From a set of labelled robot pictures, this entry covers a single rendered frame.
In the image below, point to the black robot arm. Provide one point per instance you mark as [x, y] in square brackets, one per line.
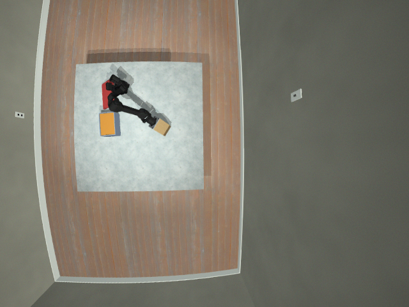
[116, 106]

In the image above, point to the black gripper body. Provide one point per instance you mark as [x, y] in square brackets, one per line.
[110, 87]

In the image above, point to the red square lid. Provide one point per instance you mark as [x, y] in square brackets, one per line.
[105, 93]

